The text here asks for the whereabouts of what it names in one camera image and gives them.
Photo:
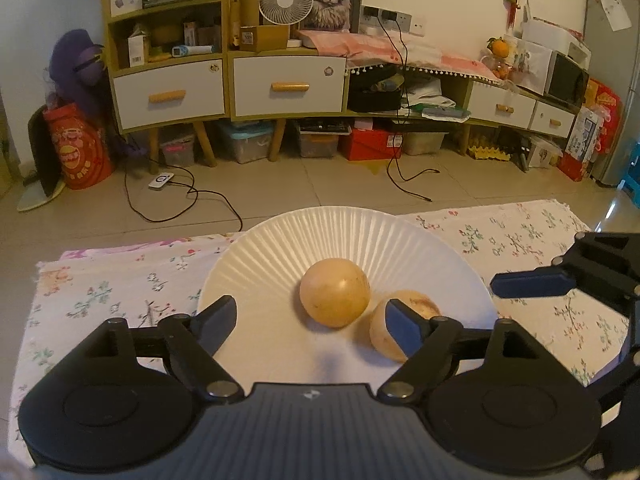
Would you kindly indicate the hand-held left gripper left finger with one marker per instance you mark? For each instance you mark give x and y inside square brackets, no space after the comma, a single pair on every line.
[220,321]

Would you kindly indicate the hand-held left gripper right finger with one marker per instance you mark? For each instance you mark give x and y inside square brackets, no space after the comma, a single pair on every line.
[400,327]

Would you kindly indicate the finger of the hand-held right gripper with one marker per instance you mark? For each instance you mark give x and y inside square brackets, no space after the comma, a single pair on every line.
[530,285]
[629,340]

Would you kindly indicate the yellow round fruit brown scar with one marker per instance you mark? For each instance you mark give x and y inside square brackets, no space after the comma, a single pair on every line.
[377,337]

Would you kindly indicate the large smooth yellow round fruit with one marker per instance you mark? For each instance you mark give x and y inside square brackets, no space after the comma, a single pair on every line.
[335,292]

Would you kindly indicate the white paper plate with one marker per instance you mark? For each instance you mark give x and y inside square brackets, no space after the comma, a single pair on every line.
[310,240]

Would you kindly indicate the floral tablecloth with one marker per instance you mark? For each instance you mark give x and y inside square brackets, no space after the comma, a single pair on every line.
[500,240]

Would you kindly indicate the red floor box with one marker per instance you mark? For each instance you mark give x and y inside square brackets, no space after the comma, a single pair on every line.
[575,166]

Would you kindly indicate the white floor box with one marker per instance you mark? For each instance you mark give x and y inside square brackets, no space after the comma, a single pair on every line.
[542,152]

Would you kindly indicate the yellow egg tray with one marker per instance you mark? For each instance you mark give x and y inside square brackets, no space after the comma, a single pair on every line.
[490,153]

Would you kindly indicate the white charger device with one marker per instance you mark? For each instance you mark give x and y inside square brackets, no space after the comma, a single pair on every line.
[161,181]

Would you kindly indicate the blue stool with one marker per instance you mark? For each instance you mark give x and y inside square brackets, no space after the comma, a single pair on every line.
[632,170]

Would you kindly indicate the blue white box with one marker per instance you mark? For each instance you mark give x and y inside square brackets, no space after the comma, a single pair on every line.
[585,132]

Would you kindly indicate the small clear storage bin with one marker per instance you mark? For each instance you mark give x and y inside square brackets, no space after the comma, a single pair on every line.
[177,152]

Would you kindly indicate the clear bin blue lid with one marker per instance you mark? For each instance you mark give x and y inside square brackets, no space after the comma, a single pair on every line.
[245,145]

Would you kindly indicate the green pad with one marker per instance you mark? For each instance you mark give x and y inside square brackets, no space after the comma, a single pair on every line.
[445,114]

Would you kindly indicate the wooden drawer cabinet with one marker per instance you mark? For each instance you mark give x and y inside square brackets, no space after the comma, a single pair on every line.
[277,137]

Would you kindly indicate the grey refrigerator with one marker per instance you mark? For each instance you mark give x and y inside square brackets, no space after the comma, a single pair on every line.
[610,110]

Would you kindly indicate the clear bin dark lid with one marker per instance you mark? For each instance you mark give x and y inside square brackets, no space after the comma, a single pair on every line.
[317,145]

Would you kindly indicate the red gift box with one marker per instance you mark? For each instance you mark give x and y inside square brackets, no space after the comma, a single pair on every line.
[602,95]

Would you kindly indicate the low wooden cabinet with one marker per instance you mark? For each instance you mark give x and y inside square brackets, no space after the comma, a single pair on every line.
[462,92]

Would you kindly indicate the microwave oven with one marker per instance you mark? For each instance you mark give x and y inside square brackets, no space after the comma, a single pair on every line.
[567,80]

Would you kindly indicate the white papers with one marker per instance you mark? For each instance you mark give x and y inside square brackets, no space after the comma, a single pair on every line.
[430,95]

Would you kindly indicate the fruit bowl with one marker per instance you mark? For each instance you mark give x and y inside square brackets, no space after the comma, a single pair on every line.
[501,69]

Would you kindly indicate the red patterned bag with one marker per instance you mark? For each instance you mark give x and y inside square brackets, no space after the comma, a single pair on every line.
[77,155]

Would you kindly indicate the white printed cover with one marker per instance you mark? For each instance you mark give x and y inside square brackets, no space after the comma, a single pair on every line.
[530,65]

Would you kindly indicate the white flat base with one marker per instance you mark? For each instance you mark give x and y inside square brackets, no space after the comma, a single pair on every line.
[30,204]

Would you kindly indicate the black bag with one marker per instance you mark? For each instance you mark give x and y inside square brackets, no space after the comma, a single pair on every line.
[372,97]

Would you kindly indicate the orange tangerine ornament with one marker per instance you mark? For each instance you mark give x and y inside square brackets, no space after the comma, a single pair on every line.
[499,48]

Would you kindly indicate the black board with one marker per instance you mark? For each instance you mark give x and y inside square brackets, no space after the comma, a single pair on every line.
[42,160]

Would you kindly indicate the white appliance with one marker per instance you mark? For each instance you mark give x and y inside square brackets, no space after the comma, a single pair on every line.
[545,35]

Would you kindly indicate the pink tasselled cover cloth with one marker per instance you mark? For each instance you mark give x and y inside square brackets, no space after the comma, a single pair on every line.
[425,57]

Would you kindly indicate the white thermometer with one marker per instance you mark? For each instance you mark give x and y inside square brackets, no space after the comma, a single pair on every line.
[192,51]

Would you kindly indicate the white carton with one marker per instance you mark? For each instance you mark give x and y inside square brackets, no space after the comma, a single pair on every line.
[136,50]

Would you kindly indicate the cardboard box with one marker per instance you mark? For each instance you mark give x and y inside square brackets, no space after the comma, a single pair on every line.
[270,39]

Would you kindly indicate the paper note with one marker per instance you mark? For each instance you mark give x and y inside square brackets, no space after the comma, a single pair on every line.
[616,10]

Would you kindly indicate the small box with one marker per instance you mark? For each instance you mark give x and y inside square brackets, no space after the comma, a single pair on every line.
[190,34]

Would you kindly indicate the tall wooden shelf cabinet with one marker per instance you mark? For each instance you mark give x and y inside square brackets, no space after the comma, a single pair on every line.
[106,50]

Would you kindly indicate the purple plush toy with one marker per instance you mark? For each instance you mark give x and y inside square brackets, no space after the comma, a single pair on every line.
[75,55]

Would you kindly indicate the cardboard tube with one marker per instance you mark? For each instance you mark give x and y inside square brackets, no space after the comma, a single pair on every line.
[250,0]

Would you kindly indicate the small white desk fan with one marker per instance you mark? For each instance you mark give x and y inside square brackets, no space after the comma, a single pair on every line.
[286,2]

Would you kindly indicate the framed cat picture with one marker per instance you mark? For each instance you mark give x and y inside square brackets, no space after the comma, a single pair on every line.
[330,5]

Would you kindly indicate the white wall socket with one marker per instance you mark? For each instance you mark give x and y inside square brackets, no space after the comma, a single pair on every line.
[417,26]

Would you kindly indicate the grey wall socket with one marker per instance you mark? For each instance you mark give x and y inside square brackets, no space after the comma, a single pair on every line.
[402,20]

